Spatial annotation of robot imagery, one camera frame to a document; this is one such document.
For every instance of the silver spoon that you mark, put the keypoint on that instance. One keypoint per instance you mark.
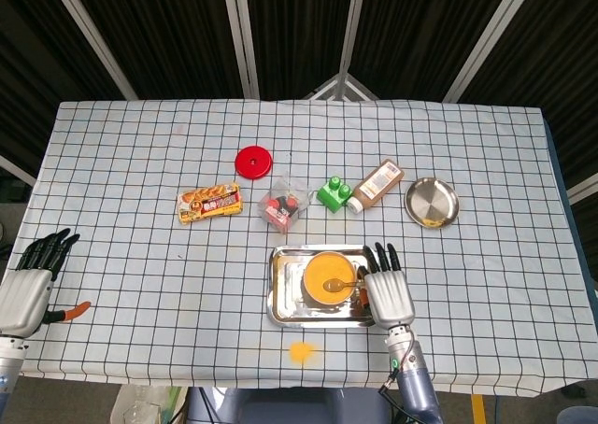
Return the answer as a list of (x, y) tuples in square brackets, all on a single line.
[(332, 285)]

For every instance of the green toy brick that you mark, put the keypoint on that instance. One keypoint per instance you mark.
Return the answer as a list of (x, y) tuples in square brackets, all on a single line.
[(332, 200)]

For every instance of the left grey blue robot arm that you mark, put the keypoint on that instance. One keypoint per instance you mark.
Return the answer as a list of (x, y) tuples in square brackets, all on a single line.
[(8, 368)]

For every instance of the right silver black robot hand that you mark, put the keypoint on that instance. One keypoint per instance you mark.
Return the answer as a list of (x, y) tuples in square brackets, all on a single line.
[(388, 298)]

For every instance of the round steel plate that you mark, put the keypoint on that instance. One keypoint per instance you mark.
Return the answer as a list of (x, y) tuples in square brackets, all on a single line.
[(432, 202)]

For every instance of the dark folding screen white frames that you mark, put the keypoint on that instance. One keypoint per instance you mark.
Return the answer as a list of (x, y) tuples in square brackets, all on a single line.
[(299, 22)]

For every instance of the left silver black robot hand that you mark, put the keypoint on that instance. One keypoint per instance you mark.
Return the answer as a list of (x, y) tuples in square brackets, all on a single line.
[(21, 302)]

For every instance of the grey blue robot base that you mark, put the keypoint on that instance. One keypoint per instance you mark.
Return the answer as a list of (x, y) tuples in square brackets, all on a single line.
[(289, 405)]

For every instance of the white triangular metal frame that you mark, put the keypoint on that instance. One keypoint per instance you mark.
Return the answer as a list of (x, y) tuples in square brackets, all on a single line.
[(325, 91)]

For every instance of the clear plastic bag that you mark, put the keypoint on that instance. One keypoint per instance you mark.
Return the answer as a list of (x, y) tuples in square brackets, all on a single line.
[(140, 405)]

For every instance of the rectangular steel tray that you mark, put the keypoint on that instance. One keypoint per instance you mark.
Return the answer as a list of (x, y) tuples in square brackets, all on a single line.
[(285, 312)]

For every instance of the white black checkered tablecloth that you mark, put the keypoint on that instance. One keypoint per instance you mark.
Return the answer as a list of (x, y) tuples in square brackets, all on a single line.
[(140, 265)]

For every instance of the yellow red snack package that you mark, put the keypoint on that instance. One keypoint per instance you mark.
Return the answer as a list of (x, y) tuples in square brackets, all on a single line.
[(210, 203)]

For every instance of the brown sauce bottle white cap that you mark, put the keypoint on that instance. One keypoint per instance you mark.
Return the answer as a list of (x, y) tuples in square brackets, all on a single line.
[(376, 186)]

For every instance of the spilled yellow powder pile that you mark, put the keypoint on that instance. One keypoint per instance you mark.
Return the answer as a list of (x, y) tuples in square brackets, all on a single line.
[(301, 351)]

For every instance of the clear box with red toy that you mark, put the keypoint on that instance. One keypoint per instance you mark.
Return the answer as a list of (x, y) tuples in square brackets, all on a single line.
[(282, 209)]

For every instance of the bowl of yellow powder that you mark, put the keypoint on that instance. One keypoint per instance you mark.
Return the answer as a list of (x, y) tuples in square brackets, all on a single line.
[(322, 267)]

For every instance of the red round lid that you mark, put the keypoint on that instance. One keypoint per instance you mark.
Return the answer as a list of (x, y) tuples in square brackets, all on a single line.
[(254, 162)]

